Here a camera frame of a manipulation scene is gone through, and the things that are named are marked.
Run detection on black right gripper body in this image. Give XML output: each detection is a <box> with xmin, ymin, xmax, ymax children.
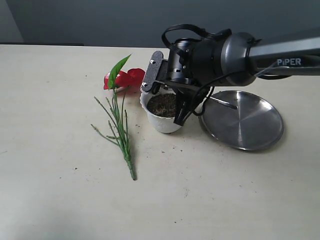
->
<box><xmin>156</xmin><ymin>37</ymin><xmax>225</xmax><ymax>93</ymax></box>

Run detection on white scalloped flower pot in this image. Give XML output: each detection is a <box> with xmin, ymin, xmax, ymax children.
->
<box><xmin>140</xmin><ymin>88</ymin><xmax>182</xmax><ymax>134</ymax></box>

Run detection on stainless steel spork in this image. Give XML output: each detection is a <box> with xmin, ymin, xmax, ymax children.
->
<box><xmin>209</xmin><ymin>96</ymin><xmax>238</xmax><ymax>110</ymax></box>

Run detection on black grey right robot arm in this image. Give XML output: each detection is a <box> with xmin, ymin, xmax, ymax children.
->
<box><xmin>140</xmin><ymin>24</ymin><xmax>320</xmax><ymax>126</ymax></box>

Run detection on dark soil in pot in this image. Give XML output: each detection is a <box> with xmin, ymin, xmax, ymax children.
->
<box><xmin>146</xmin><ymin>93</ymin><xmax>176</xmax><ymax>118</ymax></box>

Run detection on artificial red flower green stems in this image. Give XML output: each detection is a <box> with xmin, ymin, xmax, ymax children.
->
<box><xmin>91</xmin><ymin>54</ymin><xmax>138</xmax><ymax>181</ymax></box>

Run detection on round stainless steel plate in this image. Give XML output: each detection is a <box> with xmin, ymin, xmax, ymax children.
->
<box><xmin>199</xmin><ymin>90</ymin><xmax>285</xmax><ymax>151</ymax></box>

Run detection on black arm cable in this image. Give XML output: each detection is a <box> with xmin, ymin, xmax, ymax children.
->
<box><xmin>161</xmin><ymin>23</ymin><xmax>232</xmax><ymax>50</ymax></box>

